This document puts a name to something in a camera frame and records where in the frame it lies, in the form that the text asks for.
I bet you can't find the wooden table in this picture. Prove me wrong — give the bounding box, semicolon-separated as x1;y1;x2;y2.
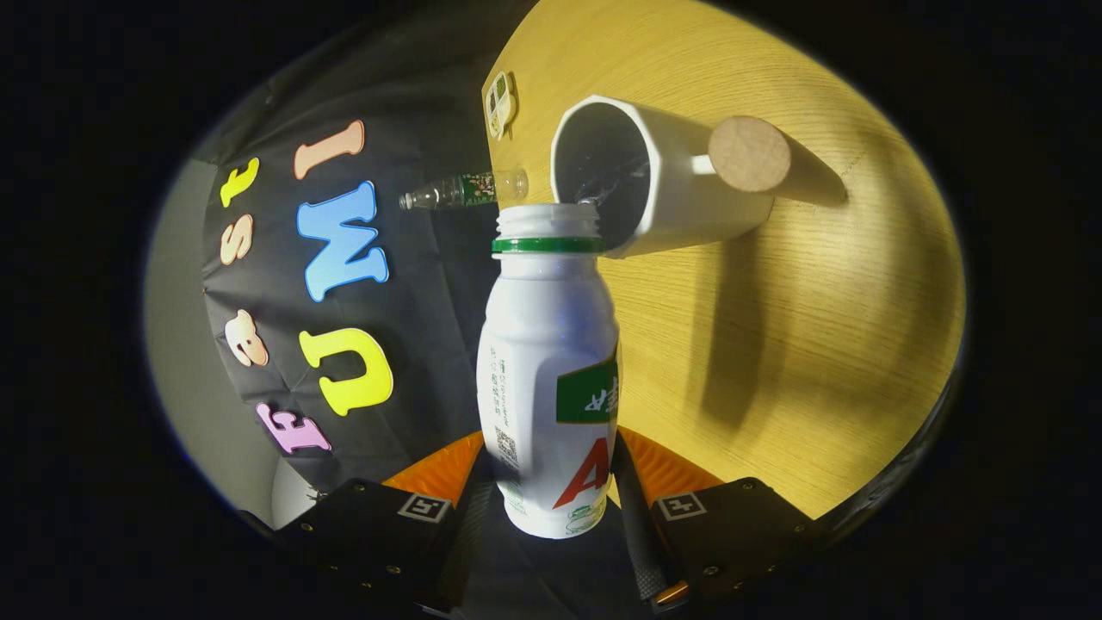
480;0;967;519

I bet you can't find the white cup wooden handle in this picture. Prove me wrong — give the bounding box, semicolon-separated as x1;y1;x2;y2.
549;95;849;259

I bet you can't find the clear plastic water bottle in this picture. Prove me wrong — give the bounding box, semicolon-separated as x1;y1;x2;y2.
399;168;529;213

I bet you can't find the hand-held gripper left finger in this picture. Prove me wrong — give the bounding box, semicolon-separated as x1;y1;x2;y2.
275;431;496;614

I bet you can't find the white divided snack dish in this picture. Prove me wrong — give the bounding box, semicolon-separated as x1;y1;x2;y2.
485;71;518;141

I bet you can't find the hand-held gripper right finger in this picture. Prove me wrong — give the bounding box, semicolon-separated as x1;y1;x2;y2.
610;426;814;608

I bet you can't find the black backdrop cloth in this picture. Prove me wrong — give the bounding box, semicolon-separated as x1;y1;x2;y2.
194;0;621;552

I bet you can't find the white juice bottle green label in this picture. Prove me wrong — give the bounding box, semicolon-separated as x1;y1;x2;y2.
476;203;621;540

